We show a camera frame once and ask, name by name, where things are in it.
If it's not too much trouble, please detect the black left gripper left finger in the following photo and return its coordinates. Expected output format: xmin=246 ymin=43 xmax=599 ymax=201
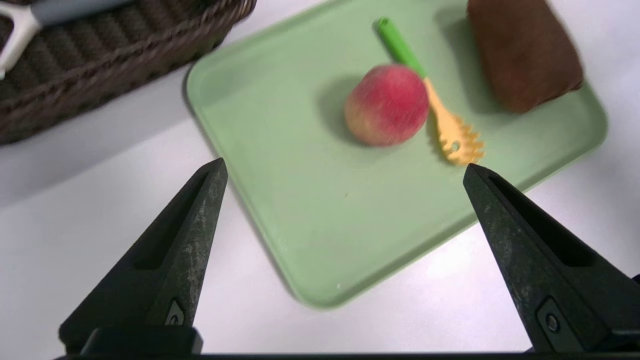
xmin=58 ymin=157 xmax=229 ymax=351

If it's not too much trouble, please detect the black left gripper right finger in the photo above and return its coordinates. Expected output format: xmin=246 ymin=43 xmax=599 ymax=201
xmin=462 ymin=163 xmax=640 ymax=353

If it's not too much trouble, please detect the green handled yellow pasta spoon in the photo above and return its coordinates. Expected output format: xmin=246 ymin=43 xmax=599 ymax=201
xmin=375 ymin=16 xmax=486 ymax=166

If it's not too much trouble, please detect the brown towel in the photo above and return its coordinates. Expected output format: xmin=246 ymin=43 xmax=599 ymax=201
xmin=466 ymin=0 xmax=585 ymax=115

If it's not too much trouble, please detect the red peach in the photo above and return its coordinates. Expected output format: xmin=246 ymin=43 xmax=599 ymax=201
xmin=343 ymin=63 xmax=431 ymax=147

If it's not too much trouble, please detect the grey handled white peeler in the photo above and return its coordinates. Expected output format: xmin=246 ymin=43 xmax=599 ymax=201
xmin=0 ymin=0 xmax=133 ymax=81

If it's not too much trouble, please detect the dark brown wicker basket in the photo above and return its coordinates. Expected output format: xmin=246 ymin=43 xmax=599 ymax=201
xmin=0 ymin=0 xmax=258 ymax=147

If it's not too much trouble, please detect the light green plastic tray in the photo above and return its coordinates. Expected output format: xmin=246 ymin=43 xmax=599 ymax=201
xmin=185 ymin=0 xmax=609 ymax=309

